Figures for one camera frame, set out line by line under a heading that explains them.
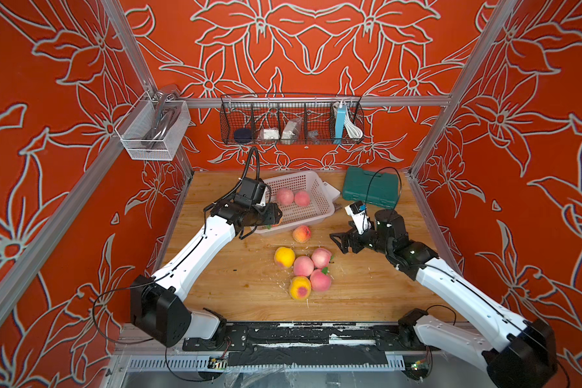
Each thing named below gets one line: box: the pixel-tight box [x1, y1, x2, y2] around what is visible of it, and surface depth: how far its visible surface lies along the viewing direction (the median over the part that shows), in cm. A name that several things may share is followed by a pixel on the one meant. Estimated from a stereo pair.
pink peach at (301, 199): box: [294, 190, 311, 207], surface depth 105 cm
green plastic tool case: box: [341, 166, 400, 208], surface depth 108 cm
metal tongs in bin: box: [141, 90, 181, 152], surface depth 85 cm
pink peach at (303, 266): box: [293, 255, 315, 277], surface depth 85 cm
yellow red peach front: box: [289, 275, 312, 300], surface depth 79 cm
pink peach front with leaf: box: [275, 187, 295, 207], surface depth 105 cm
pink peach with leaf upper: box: [311, 247, 333, 270], surface depth 85 cm
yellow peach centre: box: [274, 246, 296, 269], surface depth 87 cm
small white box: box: [321, 181, 341, 203], surface depth 112 cm
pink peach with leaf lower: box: [309, 266, 333, 292], surface depth 82 cm
